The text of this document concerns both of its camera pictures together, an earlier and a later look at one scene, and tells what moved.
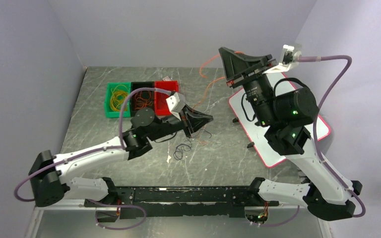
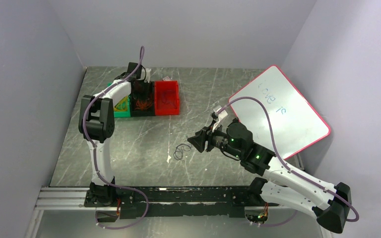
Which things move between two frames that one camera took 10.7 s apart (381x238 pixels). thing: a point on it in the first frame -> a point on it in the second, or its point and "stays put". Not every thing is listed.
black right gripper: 237,66 -> 198,141
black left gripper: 195,121 -> 146,96
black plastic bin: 143,99 stays put
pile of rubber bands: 142,99 stays put
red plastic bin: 161,106 stays put
